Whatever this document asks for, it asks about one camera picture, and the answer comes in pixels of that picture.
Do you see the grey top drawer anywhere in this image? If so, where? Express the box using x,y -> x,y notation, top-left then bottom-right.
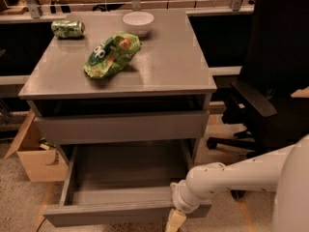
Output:
35,111 -> 209,145

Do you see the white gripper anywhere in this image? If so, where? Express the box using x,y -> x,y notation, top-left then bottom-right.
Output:
165,181 -> 203,232

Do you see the cardboard box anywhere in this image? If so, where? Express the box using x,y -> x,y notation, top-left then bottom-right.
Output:
4,110 -> 69,182

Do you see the green soda can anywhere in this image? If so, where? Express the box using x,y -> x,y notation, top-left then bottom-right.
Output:
51,20 -> 85,39

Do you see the grey drawer cabinet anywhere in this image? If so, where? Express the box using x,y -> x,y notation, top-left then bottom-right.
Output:
19,11 -> 216,154

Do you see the green chip bag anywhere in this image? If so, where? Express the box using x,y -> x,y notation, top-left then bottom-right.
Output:
83,33 -> 141,78

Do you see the grey metal shelf rail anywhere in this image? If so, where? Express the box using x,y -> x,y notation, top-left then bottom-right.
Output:
0,0 -> 253,24

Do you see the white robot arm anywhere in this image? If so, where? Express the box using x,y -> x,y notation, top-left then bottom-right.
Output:
165,135 -> 309,232

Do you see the black office chair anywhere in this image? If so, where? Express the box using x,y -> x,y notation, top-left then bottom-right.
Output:
206,0 -> 309,202

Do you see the white bowl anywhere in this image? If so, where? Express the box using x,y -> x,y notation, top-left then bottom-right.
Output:
123,12 -> 155,37

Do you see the grey drawer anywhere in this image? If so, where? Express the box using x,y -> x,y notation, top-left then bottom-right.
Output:
35,111 -> 209,145
42,138 -> 212,228

